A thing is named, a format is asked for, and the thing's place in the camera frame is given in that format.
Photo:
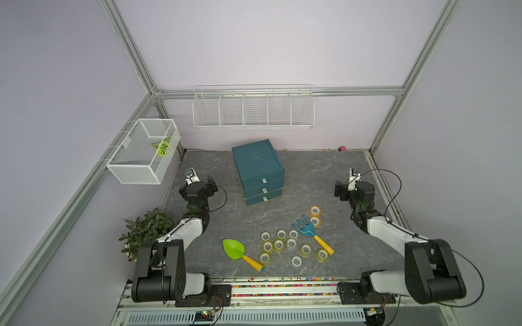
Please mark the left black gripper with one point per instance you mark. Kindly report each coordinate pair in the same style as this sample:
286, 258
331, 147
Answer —
210, 187

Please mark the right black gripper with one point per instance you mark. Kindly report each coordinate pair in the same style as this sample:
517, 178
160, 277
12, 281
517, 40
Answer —
344, 191

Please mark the orange tape roll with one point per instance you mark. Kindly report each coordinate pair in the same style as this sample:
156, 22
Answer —
315, 211
316, 221

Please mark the blue toy rake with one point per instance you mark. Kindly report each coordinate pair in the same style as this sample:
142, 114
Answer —
305, 227

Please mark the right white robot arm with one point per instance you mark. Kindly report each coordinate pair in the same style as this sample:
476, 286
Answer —
431, 273

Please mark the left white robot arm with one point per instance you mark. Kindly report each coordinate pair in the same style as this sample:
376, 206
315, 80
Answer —
160, 274

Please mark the teal three-drawer cabinet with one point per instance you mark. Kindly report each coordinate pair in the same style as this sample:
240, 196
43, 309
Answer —
260, 171

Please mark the green potted plant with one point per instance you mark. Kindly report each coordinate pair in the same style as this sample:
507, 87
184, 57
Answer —
151, 226

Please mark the green toy in basket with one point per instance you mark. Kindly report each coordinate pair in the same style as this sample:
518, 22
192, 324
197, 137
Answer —
162, 146

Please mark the green toy shovel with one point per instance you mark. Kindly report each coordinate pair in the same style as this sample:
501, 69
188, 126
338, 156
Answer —
236, 250

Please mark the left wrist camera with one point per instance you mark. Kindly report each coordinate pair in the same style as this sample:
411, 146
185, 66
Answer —
191, 176

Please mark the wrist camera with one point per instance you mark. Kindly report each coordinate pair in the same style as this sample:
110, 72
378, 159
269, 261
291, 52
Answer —
191, 176
354, 177

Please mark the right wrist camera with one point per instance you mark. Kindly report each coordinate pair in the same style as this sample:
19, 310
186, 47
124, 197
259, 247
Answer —
354, 177

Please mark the white mesh wall basket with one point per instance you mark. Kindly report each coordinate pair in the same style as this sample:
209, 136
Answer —
135, 160

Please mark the white wire wall shelf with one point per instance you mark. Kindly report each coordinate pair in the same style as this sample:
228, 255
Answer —
253, 106

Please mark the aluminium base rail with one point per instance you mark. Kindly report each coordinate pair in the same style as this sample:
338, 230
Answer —
298, 293

